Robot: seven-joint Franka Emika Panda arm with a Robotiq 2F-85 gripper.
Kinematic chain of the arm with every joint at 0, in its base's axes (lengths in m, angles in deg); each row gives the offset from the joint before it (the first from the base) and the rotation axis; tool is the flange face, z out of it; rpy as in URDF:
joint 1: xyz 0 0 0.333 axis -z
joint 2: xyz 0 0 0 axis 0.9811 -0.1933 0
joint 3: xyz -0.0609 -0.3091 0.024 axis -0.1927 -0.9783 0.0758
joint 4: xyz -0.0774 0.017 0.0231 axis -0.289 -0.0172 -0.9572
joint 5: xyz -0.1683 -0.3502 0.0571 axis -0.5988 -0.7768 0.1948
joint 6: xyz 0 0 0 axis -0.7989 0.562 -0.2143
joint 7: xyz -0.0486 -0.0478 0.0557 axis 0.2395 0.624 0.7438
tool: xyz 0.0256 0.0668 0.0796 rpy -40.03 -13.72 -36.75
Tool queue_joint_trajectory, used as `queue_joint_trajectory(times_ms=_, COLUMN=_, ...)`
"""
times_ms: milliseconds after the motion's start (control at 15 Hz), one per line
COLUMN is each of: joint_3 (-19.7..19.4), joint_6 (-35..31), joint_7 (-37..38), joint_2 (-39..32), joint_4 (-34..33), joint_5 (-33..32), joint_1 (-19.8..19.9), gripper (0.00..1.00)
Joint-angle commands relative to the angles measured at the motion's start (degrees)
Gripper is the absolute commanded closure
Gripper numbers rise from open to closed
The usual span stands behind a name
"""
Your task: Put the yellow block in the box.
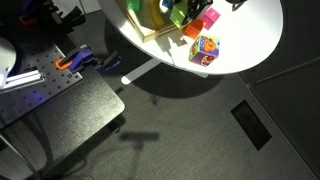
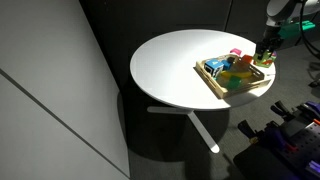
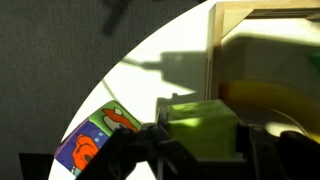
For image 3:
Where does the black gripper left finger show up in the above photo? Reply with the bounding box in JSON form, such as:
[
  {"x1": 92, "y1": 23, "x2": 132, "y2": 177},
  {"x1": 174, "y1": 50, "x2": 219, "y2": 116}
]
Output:
[{"x1": 155, "y1": 104, "x2": 170, "y2": 135}]

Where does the lime green block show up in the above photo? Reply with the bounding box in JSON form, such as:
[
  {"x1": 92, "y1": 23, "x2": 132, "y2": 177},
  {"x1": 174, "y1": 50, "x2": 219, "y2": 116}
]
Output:
[{"x1": 165, "y1": 99, "x2": 240, "y2": 160}]

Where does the yellow toy banana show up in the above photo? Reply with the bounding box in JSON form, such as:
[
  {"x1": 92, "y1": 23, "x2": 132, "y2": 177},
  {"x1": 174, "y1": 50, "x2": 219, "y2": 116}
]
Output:
[{"x1": 218, "y1": 79, "x2": 320, "y2": 145}]

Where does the shallow wooden box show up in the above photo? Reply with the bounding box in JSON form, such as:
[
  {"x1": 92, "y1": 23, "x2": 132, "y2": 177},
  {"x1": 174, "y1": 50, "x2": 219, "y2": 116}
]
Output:
[{"x1": 204, "y1": 0, "x2": 320, "y2": 144}]

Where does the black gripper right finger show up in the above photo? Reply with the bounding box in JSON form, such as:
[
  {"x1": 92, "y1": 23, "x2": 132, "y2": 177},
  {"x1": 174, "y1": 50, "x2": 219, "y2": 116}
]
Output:
[{"x1": 234, "y1": 123, "x2": 260, "y2": 162}]

